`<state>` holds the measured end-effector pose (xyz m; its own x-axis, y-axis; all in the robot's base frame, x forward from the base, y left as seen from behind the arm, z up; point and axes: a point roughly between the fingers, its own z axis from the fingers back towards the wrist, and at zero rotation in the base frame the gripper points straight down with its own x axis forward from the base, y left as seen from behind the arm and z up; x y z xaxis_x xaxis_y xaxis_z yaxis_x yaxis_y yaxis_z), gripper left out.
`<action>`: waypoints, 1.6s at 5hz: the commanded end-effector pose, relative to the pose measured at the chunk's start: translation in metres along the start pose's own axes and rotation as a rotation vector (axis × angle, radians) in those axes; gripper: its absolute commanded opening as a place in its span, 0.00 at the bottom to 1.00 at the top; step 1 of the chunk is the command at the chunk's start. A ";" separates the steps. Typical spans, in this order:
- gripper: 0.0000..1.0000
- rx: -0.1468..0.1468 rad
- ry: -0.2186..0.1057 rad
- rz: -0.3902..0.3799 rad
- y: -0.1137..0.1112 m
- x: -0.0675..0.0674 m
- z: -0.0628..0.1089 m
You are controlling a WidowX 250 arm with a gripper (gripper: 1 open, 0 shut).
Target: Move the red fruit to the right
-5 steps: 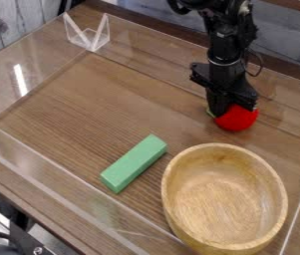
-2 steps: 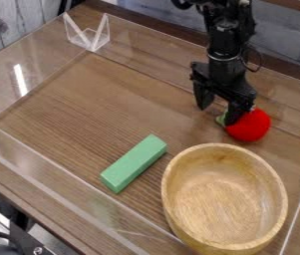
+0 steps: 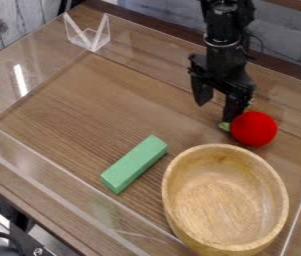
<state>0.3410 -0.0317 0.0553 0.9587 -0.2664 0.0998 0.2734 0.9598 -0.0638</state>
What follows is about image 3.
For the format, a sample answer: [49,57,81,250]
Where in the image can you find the wooden oval bowl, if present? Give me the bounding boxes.
[162,144,289,256]

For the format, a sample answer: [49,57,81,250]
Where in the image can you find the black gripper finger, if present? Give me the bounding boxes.
[222,93,253,123]
[191,76,213,106]

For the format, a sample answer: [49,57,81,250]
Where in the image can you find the red plush fruit green leaf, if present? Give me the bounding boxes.
[218,111,278,147]

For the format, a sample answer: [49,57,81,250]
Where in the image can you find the clear acrylic tray enclosure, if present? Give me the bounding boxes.
[0,7,301,256]

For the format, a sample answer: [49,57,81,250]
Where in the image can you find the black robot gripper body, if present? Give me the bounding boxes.
[189,45,256,96]

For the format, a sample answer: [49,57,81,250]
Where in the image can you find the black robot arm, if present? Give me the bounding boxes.
[189,0,256,123]

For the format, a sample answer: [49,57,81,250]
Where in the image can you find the black metal frame bracket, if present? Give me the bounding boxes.
[8,212,55,256]

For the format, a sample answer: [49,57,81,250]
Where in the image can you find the green rectangular block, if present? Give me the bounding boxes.
[101,135,167,194]

